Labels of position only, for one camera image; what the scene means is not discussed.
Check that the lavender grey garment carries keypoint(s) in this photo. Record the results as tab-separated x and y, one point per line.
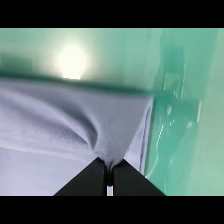
60	133

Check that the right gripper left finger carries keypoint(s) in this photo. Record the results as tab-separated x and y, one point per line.
88	181

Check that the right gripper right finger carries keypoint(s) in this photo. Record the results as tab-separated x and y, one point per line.
133	181

